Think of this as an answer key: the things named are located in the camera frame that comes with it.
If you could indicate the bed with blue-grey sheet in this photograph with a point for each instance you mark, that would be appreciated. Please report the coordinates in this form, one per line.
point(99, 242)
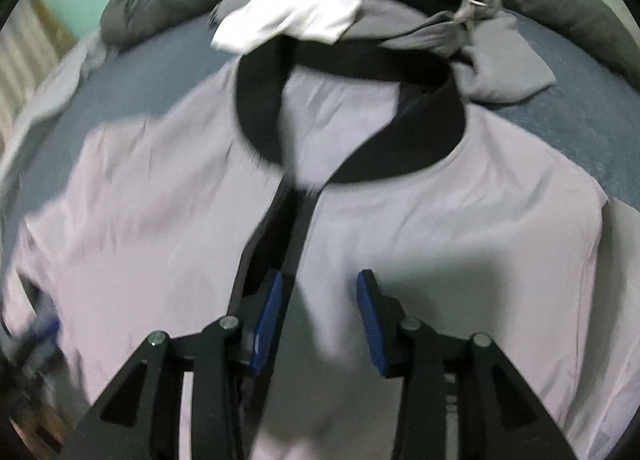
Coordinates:
point(575, 130)

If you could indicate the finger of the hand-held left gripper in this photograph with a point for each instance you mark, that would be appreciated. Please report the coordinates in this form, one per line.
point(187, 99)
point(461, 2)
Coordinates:
point(45, 329)

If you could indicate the grey hooded garment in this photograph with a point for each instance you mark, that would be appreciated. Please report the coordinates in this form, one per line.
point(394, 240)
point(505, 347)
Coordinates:
point(500, 65)

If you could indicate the light grey pillow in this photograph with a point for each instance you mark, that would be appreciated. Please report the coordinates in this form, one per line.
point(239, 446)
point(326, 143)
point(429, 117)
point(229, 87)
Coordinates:
point(65, 85)

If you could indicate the grey jacket with black trim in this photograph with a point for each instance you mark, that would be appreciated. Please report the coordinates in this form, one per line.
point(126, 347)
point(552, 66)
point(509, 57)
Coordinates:
point(425, 220)

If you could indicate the beige striped curtain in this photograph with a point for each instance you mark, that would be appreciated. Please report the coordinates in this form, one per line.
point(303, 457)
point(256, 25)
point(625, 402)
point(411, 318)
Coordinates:
point(25, 55)

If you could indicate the white garment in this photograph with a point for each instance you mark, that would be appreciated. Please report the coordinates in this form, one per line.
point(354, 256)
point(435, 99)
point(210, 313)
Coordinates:
point(290, 15)

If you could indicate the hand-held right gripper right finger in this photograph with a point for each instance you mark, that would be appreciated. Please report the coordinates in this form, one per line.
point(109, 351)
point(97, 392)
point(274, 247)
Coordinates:
point(370, 325)

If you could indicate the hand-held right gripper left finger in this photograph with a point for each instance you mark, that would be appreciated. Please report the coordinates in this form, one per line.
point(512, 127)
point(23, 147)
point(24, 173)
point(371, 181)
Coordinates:
point(267, 320)

